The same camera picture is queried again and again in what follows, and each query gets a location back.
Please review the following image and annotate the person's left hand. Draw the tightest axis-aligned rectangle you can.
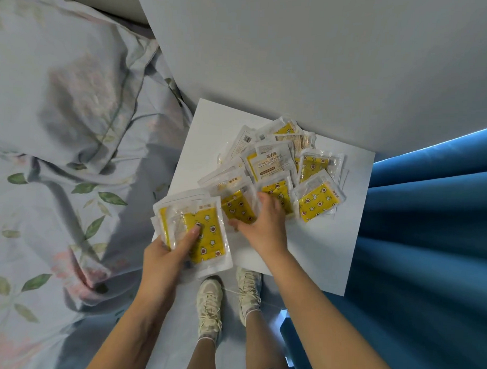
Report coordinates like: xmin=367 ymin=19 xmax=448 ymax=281
xmin=137 ymin=222 xmax=202 ymax=309

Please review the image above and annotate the person's right hand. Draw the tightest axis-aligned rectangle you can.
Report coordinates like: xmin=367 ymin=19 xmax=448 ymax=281
xmin=227 ymin=191 xmax=293 ymax=266

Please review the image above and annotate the pile of yellow sachet packets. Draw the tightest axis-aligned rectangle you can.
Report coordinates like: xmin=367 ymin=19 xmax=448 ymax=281
xmin=194 ymin=113 xmax=352 ymax=226

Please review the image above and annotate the person's right forearm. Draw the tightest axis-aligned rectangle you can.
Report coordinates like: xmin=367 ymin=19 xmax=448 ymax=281
xmin=260 ymin=248 xmax=407 ymax=369

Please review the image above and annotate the person's left forearm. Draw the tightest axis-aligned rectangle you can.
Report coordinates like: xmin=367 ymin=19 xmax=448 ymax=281
xmin=83 ymin=292 xmax=173 ymax=369

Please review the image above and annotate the person's left white shoe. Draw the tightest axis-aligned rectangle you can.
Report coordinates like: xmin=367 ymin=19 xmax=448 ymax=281
xmin=194 ymin=277 xmax=225 ymax=344

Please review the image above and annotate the white bedside table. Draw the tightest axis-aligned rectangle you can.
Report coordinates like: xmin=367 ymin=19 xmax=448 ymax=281
xmin=160 ymin=96 xmax=378 ymax=298

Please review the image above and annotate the person's left leg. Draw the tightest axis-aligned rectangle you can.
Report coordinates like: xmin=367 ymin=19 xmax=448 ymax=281
xmin=184 ymin=336 xmax=219 ymax=369

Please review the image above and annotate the person's leg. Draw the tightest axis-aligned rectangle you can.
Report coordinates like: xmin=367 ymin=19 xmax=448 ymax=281
xmin=184 ymin=336 xmax=219 ymax=369
xmin=243 ymin=309 xmax=294 ymax=369

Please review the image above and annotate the person's right leg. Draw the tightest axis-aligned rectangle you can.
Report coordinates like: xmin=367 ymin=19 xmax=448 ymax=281
xmin=243 ymin=309 xmax=294 ymax=369

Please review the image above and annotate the floral bed sheet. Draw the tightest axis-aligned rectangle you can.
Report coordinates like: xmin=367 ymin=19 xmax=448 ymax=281
xmin=0 ymin=141 xmax=190 ymax=369

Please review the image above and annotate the blue curtain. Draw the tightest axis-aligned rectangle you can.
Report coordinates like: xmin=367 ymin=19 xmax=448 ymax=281
xmin=279 ymin=117 xmax=487 ymax=369

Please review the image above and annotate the floral pillow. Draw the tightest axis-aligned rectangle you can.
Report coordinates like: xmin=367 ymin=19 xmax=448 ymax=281
xmin=0 ymin=0 xmax=197 ymax=177

